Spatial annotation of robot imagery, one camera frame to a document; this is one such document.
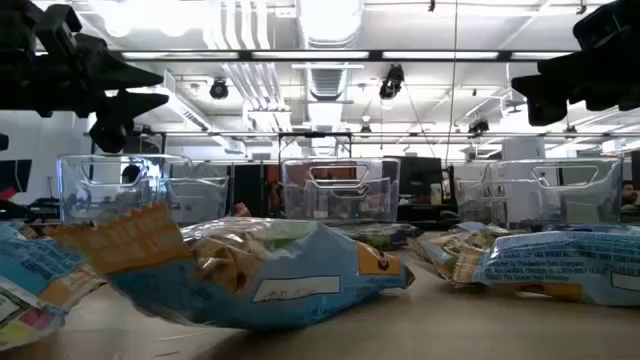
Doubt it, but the pale blue granola bar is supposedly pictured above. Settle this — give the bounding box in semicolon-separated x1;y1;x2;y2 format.
449;221;511;236

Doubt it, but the thin hanging cable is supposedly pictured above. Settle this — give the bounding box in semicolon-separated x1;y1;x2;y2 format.
443;0;459;166

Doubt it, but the black wall panel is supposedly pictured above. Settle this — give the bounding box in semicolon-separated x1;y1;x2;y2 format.
0;158;34;194

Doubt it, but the clear plastic bin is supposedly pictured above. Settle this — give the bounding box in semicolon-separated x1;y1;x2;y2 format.
281;157;401;225
56;153;230;226
454;157;624;229

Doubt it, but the grey horizontal frame rail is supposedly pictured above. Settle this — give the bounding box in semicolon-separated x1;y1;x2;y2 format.
132;130;640;140

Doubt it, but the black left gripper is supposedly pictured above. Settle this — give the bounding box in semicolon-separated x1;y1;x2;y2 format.
0;0;170;154

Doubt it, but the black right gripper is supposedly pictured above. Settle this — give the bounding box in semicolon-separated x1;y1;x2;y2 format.
511;0;640;127

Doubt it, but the black overhead frame bar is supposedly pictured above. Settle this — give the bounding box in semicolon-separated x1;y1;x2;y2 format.
107;48;576;63

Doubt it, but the silver ceiling duct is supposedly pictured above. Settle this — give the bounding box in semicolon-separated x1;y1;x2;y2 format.
295;0;365;50

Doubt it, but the blue and yellow granola bar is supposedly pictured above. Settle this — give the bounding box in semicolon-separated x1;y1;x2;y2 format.
407;232;501;289

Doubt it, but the black monitor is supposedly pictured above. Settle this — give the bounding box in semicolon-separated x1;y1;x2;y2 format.
399;155;444;206

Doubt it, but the dark green granola bar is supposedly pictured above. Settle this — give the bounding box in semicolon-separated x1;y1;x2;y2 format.
327;222;425;252

